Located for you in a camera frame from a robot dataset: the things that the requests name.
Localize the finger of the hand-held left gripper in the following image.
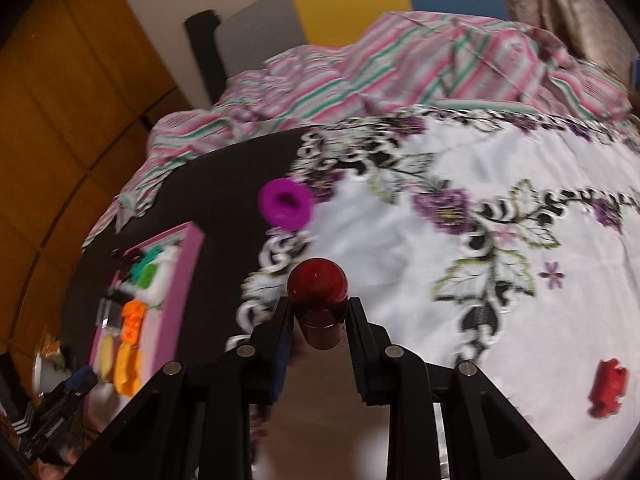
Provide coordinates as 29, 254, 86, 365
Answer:
62, 365, 99, 397

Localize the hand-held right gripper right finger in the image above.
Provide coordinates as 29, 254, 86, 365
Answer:
347, 296, 576, 480

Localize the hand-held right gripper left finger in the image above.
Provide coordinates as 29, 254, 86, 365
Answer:
65, 296, 297, 480

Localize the yellow perforated oval case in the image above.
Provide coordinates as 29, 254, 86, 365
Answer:
97, 335, 118, 382

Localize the orange plastic piece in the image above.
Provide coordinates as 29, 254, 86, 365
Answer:
113, 344, 145, 397

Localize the red metal cylinder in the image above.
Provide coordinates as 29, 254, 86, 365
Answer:
286, 257, 349, 350

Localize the white and green plastic device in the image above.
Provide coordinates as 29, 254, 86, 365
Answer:
127, 244, 182, 291

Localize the pink box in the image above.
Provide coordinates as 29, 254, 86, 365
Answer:
87, 221, 207, 403

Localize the black white-striped clothing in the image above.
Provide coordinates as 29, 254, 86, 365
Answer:
0, 400, 38, 461

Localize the white embroidered floral tablecloth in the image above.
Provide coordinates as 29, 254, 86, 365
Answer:
225, 105, 640, 480

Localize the red plastic block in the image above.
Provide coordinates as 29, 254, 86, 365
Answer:
587, 357, 630, 418

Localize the wooden cabinet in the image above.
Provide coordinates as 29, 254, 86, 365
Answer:
0, 0, 196, 376

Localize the pink green striped cloth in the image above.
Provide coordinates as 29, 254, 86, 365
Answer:
82, 10, 636, 248

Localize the purple plastic ring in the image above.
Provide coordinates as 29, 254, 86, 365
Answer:
257, 177, 315, 231

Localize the multicoloured chair with black frame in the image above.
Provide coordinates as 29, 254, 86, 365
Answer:
184, 0, 511, 111

